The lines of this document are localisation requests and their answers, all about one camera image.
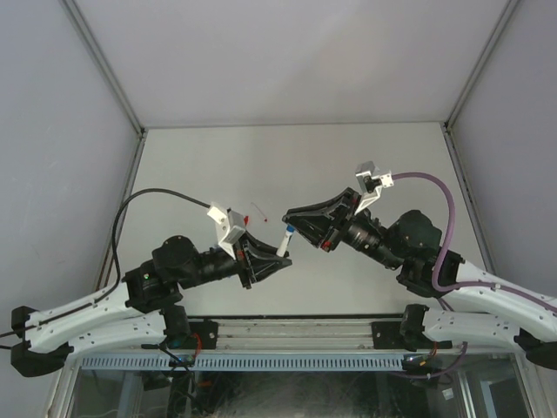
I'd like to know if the white marker blue end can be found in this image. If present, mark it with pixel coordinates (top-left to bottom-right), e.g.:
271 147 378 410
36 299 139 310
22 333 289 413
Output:
276 225 295 257

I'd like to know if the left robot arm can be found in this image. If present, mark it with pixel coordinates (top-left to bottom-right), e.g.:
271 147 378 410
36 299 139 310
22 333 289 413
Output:
10 232 292 377

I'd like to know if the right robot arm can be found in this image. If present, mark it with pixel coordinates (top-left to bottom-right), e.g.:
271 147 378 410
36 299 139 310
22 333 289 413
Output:
283 186 556 369

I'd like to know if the thin red tipped refill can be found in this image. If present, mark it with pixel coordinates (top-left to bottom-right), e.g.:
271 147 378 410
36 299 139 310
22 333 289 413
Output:
251 202 268 223

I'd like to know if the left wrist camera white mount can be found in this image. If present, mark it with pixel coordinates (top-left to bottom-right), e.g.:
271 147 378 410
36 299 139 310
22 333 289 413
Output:
207 202 245 260

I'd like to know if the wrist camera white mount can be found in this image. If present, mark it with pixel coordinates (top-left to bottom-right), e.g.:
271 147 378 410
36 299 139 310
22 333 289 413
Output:
354 161 393 215
207 202 245 260

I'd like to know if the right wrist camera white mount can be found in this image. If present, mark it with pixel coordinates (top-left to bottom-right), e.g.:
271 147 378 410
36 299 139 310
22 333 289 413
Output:
354 161 393 215

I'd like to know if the aluminium rail frame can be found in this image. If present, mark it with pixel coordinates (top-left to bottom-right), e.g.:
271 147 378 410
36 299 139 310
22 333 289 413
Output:
70 307 529 354

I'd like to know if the black cable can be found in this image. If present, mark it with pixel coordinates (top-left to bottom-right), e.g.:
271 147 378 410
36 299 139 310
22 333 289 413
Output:
0 187 212 349

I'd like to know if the perforated blue cable tray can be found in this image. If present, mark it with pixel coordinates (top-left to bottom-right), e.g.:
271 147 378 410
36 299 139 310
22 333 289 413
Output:
81 353 405 372

